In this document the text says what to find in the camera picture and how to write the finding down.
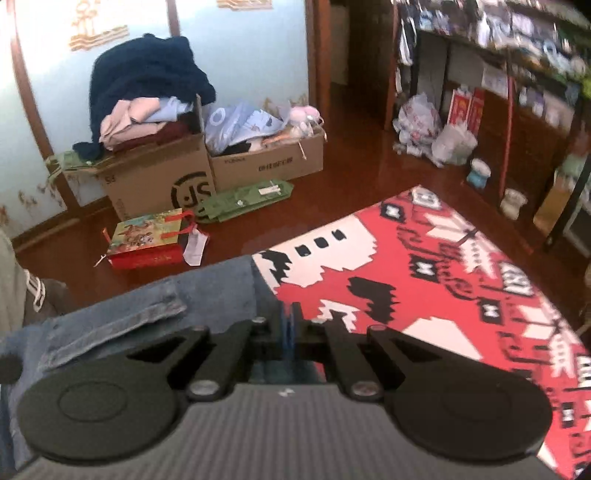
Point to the red patterned blanket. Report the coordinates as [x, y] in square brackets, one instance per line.
[415, 277]

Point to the blue white ceramic cup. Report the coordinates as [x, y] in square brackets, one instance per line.
[479, 173]

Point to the patterned sliding door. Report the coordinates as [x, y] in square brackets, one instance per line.
[258, 55]

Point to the pink plush toy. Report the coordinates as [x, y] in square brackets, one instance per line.
[304, 117]

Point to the blue denim shorts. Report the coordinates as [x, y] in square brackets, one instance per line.
[138, 300]

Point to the white plastic bag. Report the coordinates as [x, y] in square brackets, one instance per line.
[455, 145]
[418, 122]

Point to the long cardboard box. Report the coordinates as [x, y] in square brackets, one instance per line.
[268, 161]

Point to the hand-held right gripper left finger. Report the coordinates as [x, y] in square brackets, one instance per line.
[282, 332]

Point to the person's grey trouser leg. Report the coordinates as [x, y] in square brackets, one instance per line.
[9, 286]

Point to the green cloth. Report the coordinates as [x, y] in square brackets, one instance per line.
[74, 161]

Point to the colourful gift bag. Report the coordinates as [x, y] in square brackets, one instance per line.
[143, 240]

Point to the hanging dark clothes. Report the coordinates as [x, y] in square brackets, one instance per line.
[408, 32]

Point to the brown paper bag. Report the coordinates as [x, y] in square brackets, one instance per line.
[551, 210]

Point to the cluttered wall shelf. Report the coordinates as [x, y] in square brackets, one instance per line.
[508, 23]

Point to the pink folded clothes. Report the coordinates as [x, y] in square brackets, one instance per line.
[129, 122]

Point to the white pet bowl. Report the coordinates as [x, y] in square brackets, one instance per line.
[513, 204]

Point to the dark blue fluffy garment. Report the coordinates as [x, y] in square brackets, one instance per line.
[147, 69]

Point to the large cardboard box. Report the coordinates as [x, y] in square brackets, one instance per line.
[152, 180]

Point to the person's grey shoe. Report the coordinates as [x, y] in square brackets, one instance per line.
[46, 295]

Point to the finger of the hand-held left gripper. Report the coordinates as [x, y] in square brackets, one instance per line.
[9, 369]

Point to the light blue printed cloth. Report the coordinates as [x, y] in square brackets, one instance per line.
[240, 127]

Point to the black desk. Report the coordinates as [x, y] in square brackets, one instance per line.
[568, 203]

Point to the wooden drawer chest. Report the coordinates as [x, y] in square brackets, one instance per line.
[531, 138]

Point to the green fabric bag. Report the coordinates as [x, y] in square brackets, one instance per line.
[240, 201]

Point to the red printed carton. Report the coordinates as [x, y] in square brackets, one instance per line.
[457, 108]
[476, 106]

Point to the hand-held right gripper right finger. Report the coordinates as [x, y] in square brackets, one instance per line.
[297, 332]

